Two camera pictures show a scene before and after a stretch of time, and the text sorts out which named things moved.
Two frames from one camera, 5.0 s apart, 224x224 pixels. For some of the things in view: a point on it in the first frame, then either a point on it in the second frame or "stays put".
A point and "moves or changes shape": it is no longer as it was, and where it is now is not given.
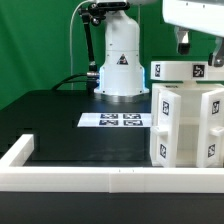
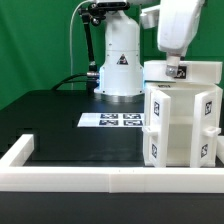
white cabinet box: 187,125 stays put
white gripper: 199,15 -> 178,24
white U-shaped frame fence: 15,177 stays put
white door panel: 166,127 moves or changes shape
